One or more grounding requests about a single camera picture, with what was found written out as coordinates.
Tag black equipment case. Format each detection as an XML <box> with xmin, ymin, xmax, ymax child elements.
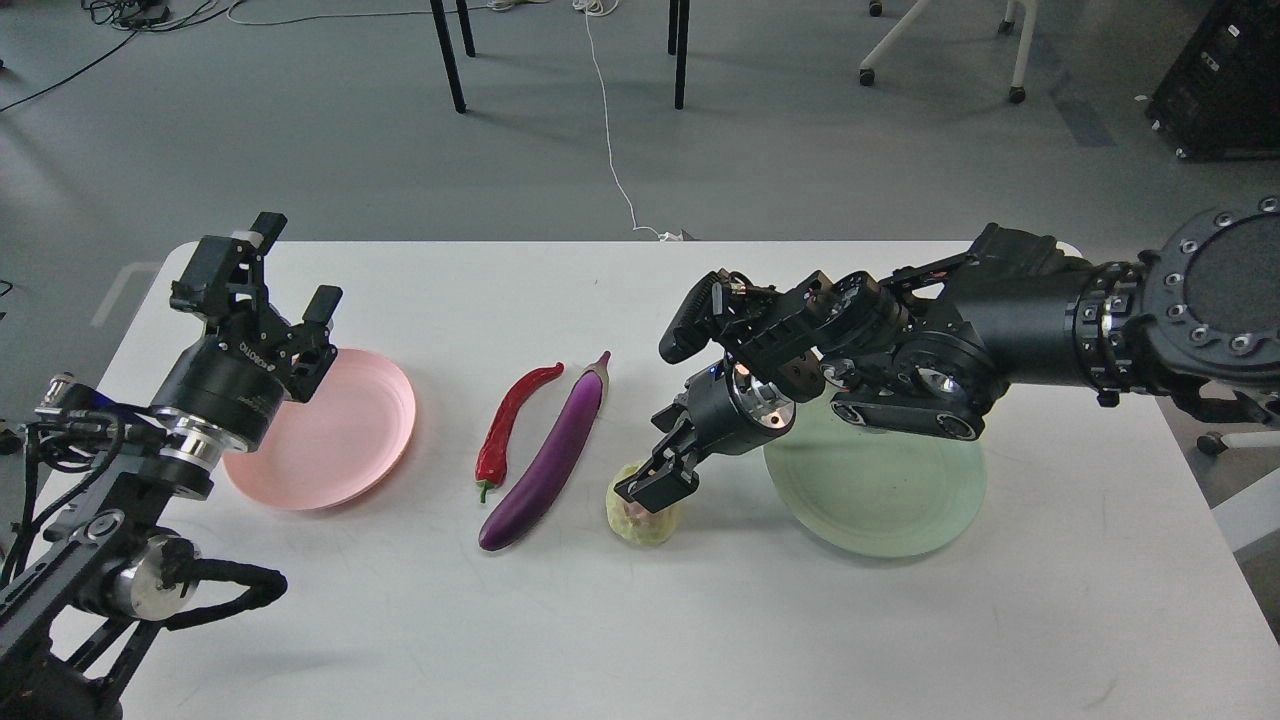
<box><xmin>1146</xmin><ymin>1</ymin><xmax>1279</xmax><ymax>161</ymax></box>

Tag black table legs left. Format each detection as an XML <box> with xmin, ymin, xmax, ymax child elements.
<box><xmin>428</xmin><ymin>0</ymin><xmax>476</xmax><ymax>114</ymax></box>

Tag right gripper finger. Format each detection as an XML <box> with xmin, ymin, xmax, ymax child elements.
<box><xmin>613</xmin><ymin>443</ymin><xmax>701</xmax><ymax>514</ymax></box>
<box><xmin>639</xmin><ymin>404</ymin><xmax>701</xmax><ymax>477</ymax></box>

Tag yellow green peach fruit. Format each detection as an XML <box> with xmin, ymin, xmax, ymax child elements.
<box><xmin>604</xmin><ymin>462</ymin><xmax>684</xmax><ymax>547</ymax></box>

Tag black table legs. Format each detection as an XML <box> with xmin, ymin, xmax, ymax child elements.
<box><xmin>667</xmin><ymin>0</ymin><xmax>691</xmax><ymax>111</ymax></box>
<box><xmin>428</xmin><ymin>0</ymin><xmax>476</xmax><ymax>114</ymax></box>

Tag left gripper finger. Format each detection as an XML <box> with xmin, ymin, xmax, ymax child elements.
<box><xmin>169</xmin><ymin>211</ymin><xmax>287</xmax><ymax>340</ymax></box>
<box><xmin>280</xmin><ymin>284</ymin><xmax>343</xmax><ymax>404</ymax></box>

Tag white cable on floor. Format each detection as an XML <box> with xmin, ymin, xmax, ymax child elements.
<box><xmin>572</xmin><ymin>0</ymin><xmax>692</xmax><ymax>243</ymax></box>

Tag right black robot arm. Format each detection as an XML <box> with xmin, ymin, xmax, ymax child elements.
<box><xmin>614</xmin><ymin>195</ymin><xmax>1279</xmax><ymax>512</ymax></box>

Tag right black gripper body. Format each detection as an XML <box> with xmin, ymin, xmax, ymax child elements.
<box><xmin>685</xmin><ymin>363</ymin><xmax>797</xmax><ymax>460</ymax></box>

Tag chair caster at right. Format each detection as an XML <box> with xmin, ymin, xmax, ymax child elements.
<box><xmin>1196</xmin><ymin>430</ymin><xmax>1280</xmax><ymax>456</ymax></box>

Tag purple eggplant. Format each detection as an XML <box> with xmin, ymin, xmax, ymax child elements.
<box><xmin>477</xmin><ymin>350</ymin><xmax>611</xmax><ymax>552</ymax></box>

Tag red chili pepper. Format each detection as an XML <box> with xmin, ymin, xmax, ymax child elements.
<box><xmin>474</xmin><ymin>363</ymin><xmax>564</xmax><ymax>503</ymax></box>

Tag green plate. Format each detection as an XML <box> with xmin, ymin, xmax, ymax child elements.
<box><xmin>763</xmin><ymin>391</ymin><xmax>987</xmax><ymax>559</ymax></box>

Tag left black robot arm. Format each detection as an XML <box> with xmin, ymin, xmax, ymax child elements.
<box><xmin>1</xmin><ymin>211</ymin><xmax>342</xmax><ymax>719</ymax></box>

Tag white office chair base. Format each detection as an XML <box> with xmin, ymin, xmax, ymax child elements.
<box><xmin>858</xmin><ymin>0</ymin><xmax>1041</xmax><ymax>104</ymax></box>

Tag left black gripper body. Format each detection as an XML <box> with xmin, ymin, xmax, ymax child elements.
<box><xmin>150</xmin><ymin>322</ymin><xmax>294</xmax><ymax>452</ymax></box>

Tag black cables on floor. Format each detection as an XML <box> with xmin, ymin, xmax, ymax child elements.
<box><xmin>0</xmin><ymin>0</ymin><xmax>521</xmax><ymax>117</ymax></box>

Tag pink plate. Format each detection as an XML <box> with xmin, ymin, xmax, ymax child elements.
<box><xmin>221</xmin><ymin>348</ymin><xmax>417</xmax><ymax>511</ymax></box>

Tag black table legs right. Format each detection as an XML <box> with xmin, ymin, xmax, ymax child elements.
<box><xmin>667</xmin><ymin>0</ymin><xmax>691</xmax><ymax>111</ymax></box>

